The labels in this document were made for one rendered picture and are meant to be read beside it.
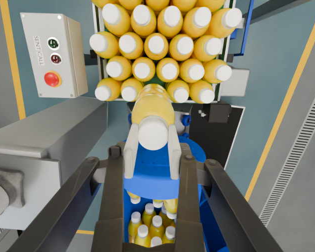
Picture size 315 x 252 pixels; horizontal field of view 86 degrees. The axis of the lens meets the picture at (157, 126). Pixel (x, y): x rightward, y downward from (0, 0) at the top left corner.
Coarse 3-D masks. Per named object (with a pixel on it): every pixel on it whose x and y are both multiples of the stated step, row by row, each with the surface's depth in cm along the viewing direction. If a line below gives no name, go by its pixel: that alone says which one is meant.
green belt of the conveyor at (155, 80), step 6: (222, 6) 56; (156, 24) 58; (156, 30) 58; (168, 42) 60; (144, 54) 61; (156, 60) 62; (126, 78) 64; (156, 78) 64; (180, 78) 64; (162, 84) 65; (120, 96) 66; (174, 102) 69; (186, 102) 69; (192, 102) 68
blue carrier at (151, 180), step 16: (192, 144) 57; (144, 160) 47; (160, 160) 47; (144, 176) 41; (160, 176) 41; (144, 192) 42; (160, 192) 41; (176, 192) 42; (128, 208) 70; (144, 208) 78; (160, 208) 80
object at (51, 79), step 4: (48, 72) 43; (52, 72) 43; (44, 76) 43; (48, 76) 43; (52, 76) 43; (56, 76) 43; (44, 80) 44; (48, 80) 44; (52, 80) 44; (56, 80) 44; (48, 84) 44; (52, 84) 44; (56, 84) 44
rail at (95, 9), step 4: (92, 4) 49; (92, 8) 49; (96, 8) 50; (96, 12) 50; (96, 16) 50; (96, 20) 50; (96, 24) 51; (96, 28) 51; (96, 32) 51; (100, 60) 55; (100, 64) 55; (100, 68) 55; (100, 72) 55; (100, 76) 56
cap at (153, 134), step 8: (144, 120) 22; (152, 120) 20; (160, 120) 21; (144, 128) 20; (152, 128) 20; (160, 128) 20; (144, 136) 21; (152, 136) 21; (160, 136) 21; (144, 144) 21; (152, 144) 21; (160, 144) 21
